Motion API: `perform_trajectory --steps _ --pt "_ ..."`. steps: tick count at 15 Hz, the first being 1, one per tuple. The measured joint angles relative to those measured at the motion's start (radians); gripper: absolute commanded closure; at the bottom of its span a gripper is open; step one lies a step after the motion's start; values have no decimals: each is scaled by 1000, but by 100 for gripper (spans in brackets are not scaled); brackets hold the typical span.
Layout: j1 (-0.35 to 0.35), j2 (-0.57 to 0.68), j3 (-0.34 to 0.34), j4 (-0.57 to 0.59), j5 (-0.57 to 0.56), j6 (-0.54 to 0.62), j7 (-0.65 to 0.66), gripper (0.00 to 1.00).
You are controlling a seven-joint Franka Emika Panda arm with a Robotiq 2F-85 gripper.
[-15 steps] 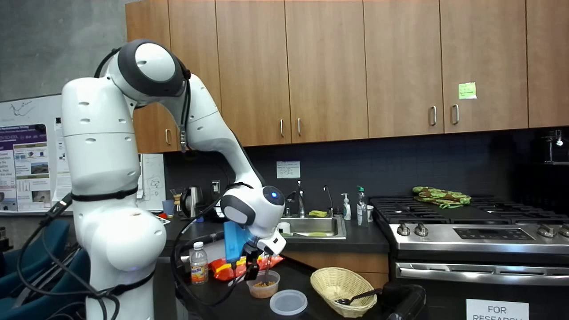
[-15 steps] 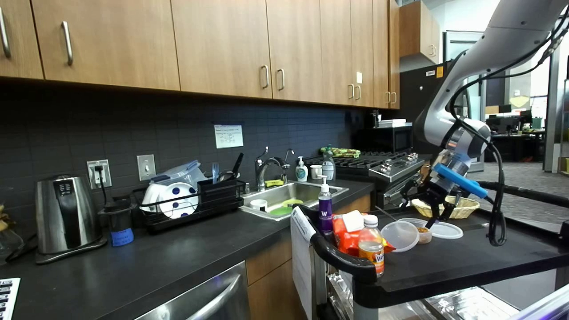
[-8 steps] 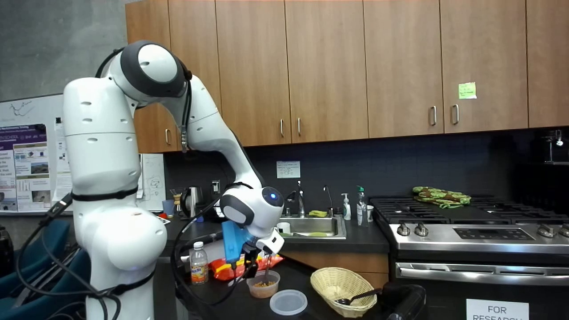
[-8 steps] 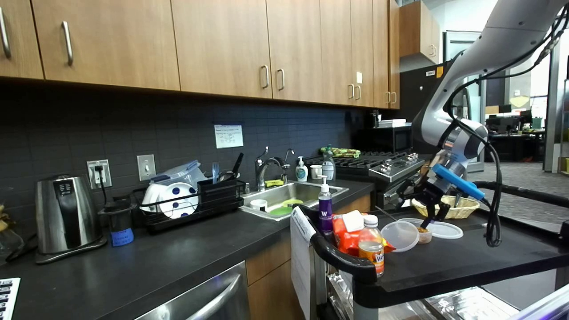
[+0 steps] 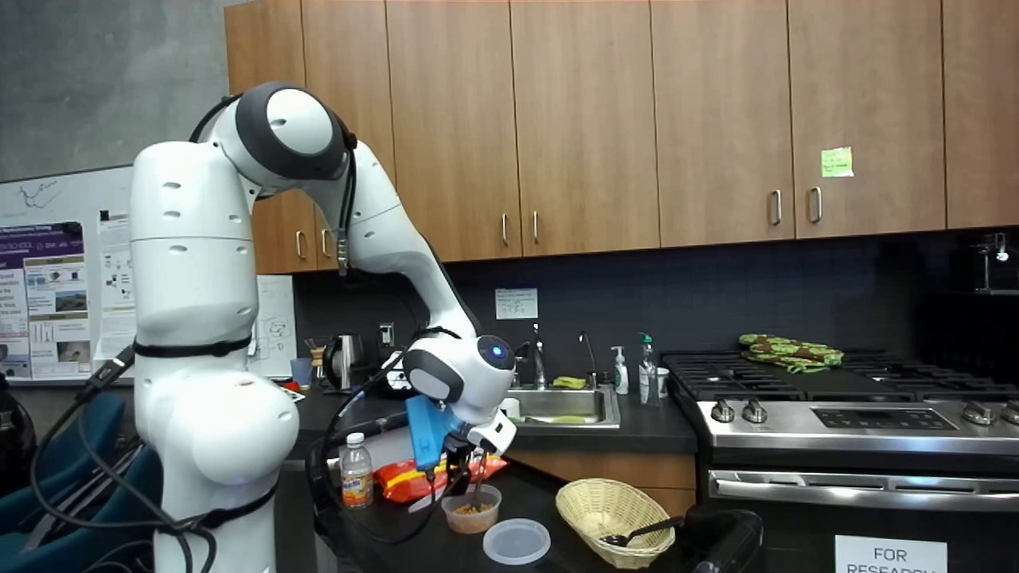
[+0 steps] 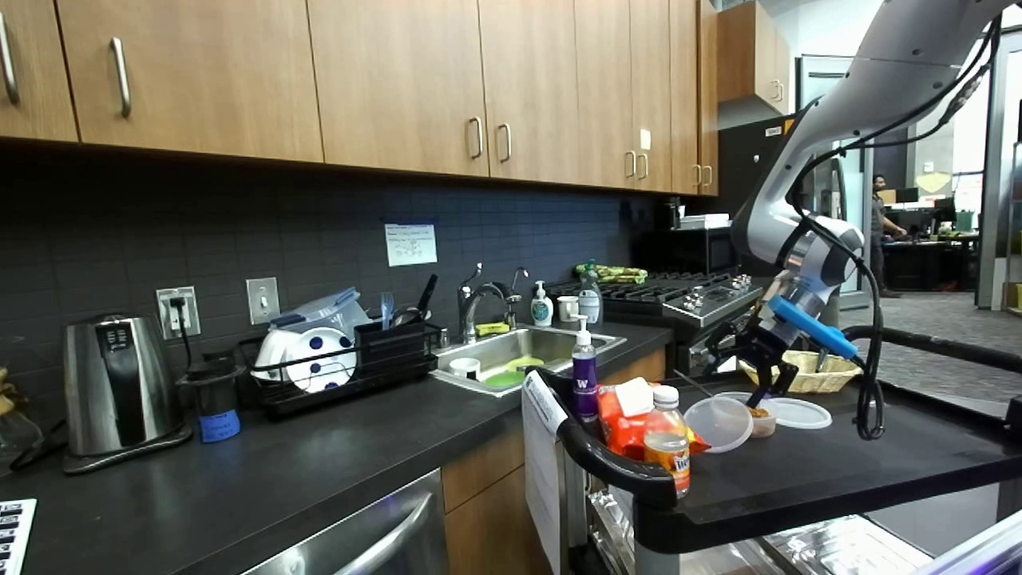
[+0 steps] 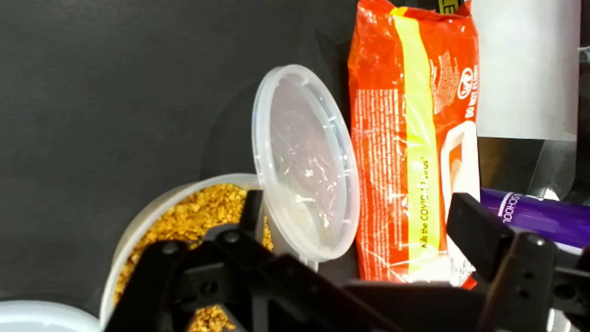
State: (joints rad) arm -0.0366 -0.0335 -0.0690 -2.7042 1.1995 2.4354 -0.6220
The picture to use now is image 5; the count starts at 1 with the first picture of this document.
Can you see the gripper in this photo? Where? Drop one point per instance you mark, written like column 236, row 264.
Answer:
column 458, row 446

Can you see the brown spoon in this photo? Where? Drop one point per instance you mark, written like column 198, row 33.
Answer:
column 480, row 489

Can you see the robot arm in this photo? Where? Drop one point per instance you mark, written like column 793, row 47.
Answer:
column 191, row 263

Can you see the clear plastic food container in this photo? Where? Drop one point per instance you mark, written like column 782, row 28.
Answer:
column 471, row 519

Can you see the orange snack bag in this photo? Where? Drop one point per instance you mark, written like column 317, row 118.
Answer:
column 402, row 481

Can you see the white mug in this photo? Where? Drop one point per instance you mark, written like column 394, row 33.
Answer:
column 510, row 408

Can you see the clear plastic lid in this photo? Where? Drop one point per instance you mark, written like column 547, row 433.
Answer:
column 516, row 542

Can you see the juice bottle with white cap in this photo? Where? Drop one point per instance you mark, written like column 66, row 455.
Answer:
column 356, row 481

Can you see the green sponge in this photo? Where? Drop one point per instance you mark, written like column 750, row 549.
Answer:
column 567, row 419

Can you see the steel sink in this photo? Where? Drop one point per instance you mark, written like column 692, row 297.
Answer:
column 561, row 406

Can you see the yellow sponge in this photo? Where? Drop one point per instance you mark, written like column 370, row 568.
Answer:
column 569, row 383

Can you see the wicker basket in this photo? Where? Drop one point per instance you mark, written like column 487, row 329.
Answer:
column 605, row 509

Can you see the steel kettle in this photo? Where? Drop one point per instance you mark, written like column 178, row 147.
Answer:
column 344, row 364

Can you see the thin chrome tap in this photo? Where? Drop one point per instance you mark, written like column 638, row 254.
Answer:
column 590, row 358

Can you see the white paper note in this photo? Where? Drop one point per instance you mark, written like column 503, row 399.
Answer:
column 517, row 304

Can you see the white soap dispenser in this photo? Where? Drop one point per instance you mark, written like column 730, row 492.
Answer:
column 621, row 378

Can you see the black spoon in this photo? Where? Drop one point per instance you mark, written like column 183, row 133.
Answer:
column 637, row 532

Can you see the glass coffee dripper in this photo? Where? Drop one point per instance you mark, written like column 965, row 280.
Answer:
column 317, row 358

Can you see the blue cup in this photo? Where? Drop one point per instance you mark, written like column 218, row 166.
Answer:
column 300, row 372

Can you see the clear spray bottle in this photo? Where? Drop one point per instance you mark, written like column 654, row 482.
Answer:
column 647, row 378

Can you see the small white cup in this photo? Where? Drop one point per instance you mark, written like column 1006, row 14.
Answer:
column 662, row 383

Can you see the small whiteboard with drawing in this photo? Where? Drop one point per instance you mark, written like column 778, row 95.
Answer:
column 277, row 326

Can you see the stove knob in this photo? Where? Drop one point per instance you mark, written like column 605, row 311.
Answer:
column 754, row 411
column 1011, row 412
column 722, row 411
column 978, row 413

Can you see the black cylinder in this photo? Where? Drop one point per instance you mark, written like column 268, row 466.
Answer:
column 724, row 541

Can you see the oven door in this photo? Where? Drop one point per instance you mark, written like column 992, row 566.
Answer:
column 804, row 525

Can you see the green patterned oven mitt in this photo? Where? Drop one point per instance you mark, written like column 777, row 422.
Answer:
column 788, row 352

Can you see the wooden cabinet door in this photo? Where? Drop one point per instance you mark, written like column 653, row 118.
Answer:
column 720, row 119
column 585, row 119
column 868, row 95
column 263, row 48
column 983, row 111
column 350, row 64
column 454, row 119

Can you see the stainless steel stove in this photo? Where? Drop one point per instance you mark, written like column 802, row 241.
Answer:
column 844, row 446

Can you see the white printed paper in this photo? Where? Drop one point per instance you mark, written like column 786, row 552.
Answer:
column 115, row 278

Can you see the row of blue chairs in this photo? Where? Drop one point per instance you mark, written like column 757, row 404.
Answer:
column 48, row 477

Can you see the white paper sign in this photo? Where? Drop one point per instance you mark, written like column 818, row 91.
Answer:
column 890, row 555

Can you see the purple poster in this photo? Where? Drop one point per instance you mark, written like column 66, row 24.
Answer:
column 48, row 302

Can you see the green sticky note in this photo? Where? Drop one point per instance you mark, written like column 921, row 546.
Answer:
column 837, row 162

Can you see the wall socket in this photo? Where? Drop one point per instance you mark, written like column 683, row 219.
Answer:
column 387, row 334

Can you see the wooden wall cabinet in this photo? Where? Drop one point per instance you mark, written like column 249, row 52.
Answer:
column 589, row 119

